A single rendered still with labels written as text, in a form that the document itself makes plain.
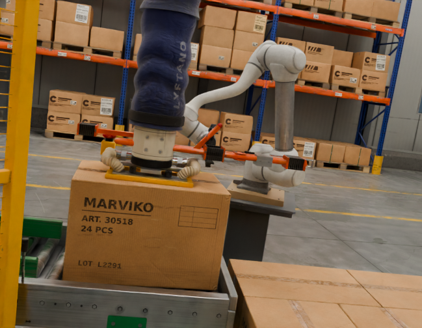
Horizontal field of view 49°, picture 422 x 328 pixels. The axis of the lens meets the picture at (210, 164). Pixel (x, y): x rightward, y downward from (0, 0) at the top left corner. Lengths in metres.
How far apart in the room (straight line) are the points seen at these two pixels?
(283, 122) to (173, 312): 1.20
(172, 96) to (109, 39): 7.24
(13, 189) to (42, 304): 0.46
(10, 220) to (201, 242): 0.70
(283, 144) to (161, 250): 1.01
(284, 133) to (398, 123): 9.80
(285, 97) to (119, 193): 1.09
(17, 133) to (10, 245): 0.36
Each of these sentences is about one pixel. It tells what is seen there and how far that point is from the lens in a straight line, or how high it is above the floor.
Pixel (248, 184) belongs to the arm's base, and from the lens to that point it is 2.72.
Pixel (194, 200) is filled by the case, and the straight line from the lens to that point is 1.80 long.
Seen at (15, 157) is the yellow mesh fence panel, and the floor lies 1.05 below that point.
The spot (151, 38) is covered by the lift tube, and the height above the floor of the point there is 1.49.
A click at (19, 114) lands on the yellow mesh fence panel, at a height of 1.19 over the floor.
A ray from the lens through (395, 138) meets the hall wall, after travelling 12.26.
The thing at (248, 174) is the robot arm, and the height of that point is 0.88.
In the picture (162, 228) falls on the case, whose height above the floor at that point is 0.79.
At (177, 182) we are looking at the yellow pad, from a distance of 1.82.
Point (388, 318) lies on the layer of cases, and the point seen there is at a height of 0.54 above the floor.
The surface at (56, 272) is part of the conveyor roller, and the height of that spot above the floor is 0.55.
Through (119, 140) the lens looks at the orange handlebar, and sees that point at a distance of 1.91.
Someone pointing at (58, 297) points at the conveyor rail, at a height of 0.55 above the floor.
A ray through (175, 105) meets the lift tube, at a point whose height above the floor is 1.25.
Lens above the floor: 1.35
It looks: 9 degrees down
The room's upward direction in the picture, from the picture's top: 8 degrees clockwise
